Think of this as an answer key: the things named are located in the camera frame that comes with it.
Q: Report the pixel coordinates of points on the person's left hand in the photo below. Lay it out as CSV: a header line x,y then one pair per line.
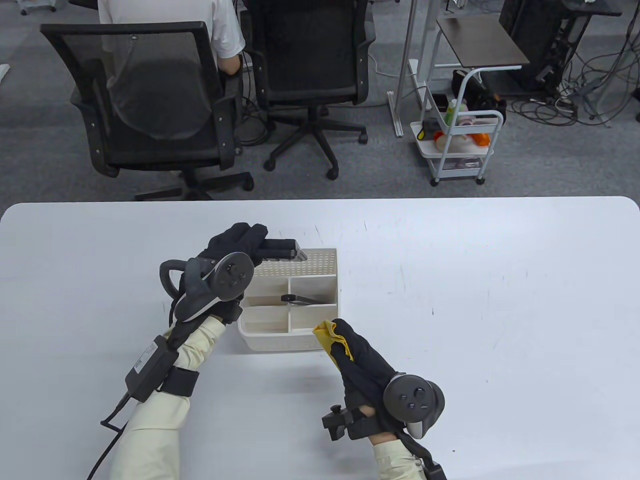
x,y
235,240

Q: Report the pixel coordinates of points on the person's right hand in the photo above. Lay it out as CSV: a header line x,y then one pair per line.
x,y
365,370

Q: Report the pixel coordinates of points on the yellow cleaning cloth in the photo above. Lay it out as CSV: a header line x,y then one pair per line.
x,y
327,337

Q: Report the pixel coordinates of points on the black calculator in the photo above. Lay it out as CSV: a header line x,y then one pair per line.
x,y
285,250

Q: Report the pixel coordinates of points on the black remote control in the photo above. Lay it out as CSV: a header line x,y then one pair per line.
x,y
305,299

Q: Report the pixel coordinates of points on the white plastic organizer basket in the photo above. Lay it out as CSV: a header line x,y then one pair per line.
x,y
305,272

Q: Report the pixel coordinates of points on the black labelled sensor box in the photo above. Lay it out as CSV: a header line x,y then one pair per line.
x,y
150,367

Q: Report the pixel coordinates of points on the white metal desk leg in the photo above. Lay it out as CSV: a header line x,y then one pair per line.
x,y
395,115

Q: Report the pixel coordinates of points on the black padded office chair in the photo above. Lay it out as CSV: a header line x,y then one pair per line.
x,y
310,50

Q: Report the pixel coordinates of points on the white rolling cart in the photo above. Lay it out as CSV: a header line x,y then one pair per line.
x,y
426,148

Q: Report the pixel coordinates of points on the black mesh office chair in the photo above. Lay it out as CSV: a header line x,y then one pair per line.
x,y
115,30

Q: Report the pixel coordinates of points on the green plastic bottle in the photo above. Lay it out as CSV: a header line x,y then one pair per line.
x,y
451,112

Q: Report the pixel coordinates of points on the orange plastic object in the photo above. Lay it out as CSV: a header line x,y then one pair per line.
x,y
480,139

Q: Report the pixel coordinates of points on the black bag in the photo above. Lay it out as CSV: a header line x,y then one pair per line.
x,y
487,100

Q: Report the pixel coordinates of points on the brown top side table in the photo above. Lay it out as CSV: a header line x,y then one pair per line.
x,y
480,40

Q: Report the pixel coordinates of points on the black computer tower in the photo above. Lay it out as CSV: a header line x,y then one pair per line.
x,y
525,30

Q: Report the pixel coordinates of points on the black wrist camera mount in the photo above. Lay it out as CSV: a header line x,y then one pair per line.
x,y
345,425

